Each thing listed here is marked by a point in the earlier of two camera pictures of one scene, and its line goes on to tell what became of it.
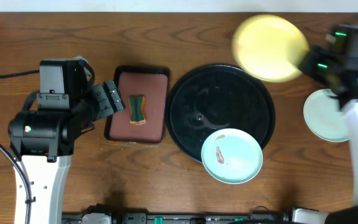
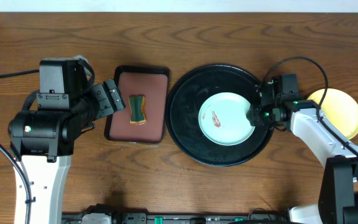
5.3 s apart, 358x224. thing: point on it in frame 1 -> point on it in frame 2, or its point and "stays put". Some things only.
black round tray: (211, 98) stays put
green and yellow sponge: (137, 104) stays put
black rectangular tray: (152, 82) stays put
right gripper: (309, 66) -> (255, 119)
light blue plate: (232, 156) -> (223, 119)
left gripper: (111, 99) stays put
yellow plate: (265, 45) -> (339, 108)
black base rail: (104, 214) stays put
